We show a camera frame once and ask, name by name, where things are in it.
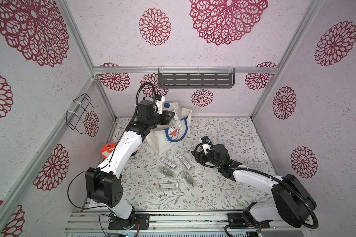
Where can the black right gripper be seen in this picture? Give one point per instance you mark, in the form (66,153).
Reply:
(200,155)

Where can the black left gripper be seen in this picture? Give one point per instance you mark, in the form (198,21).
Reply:
(167,120)

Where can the grey wall shelf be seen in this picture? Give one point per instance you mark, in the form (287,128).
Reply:
(195,80)

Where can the clear compass set front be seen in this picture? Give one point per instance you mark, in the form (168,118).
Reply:
(168,186)

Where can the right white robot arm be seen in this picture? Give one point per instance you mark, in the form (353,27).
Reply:
(291,202)

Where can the white Doraemon canvas bag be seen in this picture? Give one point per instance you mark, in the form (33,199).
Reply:
(164,137)

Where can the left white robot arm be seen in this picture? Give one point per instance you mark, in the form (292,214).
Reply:
(103,184)

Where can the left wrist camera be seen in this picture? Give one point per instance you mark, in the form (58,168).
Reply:
(145,109)

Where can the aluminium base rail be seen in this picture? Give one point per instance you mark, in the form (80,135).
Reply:
(98,221)

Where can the clear compass set green label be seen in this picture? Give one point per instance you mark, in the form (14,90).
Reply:
(167,172)

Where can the black wire wall rack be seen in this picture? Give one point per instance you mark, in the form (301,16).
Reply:
(83,119)

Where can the clear compass set white label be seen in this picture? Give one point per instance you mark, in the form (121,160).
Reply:
(169,163)

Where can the red monster plush toy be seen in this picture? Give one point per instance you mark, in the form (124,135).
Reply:
(107,149)

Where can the pink doll plush toy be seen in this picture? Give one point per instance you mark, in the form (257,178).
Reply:
(135,151)

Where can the clear compass set hidden case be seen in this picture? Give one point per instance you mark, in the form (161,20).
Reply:
(185,162)

